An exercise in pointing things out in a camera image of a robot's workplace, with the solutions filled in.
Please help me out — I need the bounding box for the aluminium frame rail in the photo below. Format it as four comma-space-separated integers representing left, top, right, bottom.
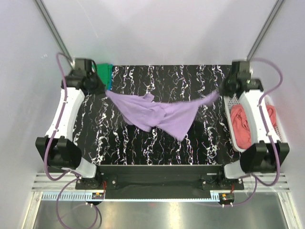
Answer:
31, 173, 290, 192

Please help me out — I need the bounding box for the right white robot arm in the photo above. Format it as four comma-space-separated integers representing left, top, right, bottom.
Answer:
219, 73, 290, 179

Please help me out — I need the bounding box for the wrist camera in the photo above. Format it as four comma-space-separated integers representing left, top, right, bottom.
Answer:
231, 60, 251, 80
73, 58, 97, 76

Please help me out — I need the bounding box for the red t shirt in basket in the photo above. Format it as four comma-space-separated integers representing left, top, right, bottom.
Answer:
230, 104, 277, 150

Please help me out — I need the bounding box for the white plastic laundry basket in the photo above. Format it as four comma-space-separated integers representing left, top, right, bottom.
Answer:
224, 93, 290, 153

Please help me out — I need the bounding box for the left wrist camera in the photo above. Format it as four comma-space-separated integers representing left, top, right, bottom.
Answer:
73, 58, 97, 76

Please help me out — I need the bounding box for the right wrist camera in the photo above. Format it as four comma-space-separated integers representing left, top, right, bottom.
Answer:
231, 60, 251, 80

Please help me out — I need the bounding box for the white slotted cable duct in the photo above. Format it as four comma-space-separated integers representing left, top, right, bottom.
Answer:
42, 191, 220, 202

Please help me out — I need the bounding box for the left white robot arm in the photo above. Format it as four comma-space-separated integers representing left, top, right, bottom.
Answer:
35, 70, 105, 181

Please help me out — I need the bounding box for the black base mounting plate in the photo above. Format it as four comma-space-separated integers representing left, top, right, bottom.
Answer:
76, 165, 244, 200

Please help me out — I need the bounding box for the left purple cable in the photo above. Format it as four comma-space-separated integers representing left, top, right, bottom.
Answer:
44, 52, 103, 227

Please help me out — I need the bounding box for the purple t shirt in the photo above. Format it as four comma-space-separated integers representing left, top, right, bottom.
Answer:
106, 90, 219, 141

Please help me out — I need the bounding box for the folded green t shirt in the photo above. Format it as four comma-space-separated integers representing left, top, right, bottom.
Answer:
97, 63, 108, 88

